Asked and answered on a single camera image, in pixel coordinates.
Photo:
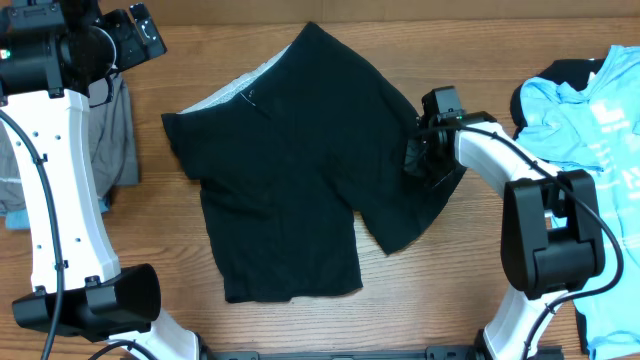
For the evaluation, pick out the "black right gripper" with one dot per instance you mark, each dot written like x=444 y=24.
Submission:
x=414 y=169

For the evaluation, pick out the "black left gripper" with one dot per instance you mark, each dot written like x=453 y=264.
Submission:
x=133 y=53

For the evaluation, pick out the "black shorts with mesh lining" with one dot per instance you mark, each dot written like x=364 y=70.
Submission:
x=288 y=155

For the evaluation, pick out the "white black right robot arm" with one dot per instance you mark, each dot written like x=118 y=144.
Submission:
x=551 y=238

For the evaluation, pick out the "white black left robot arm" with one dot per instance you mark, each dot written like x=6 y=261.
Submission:
x=51 y=52

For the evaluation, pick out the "folded grey shorts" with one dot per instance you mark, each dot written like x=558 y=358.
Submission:
x=111 y=143

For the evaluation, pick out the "light blue t-shirt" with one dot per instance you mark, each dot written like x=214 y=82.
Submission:
x=610 y=321

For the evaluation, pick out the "black garment under blue shirt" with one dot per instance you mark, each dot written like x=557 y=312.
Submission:
x=549 y=112

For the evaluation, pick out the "folded blue cloth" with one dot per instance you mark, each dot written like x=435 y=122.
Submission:
x=19 y=219

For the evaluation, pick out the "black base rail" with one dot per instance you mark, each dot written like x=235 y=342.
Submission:
x=350 y=355

